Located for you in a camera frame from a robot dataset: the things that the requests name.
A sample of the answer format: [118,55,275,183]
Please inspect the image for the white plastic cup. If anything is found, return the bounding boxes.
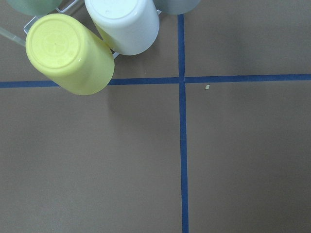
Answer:
[84,0,160,56]

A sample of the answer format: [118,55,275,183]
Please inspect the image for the yellow plastic cup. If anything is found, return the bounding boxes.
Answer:
[25,14,115,95]

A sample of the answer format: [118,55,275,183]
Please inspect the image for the grey plastic cup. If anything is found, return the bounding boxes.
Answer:
[154,0,200,15]

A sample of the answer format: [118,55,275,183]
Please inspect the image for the mint green plastic cup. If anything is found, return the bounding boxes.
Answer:
[6,0,62,16]

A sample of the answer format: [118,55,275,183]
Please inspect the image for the white wire cup rack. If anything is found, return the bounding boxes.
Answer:
[23,0,162,60]

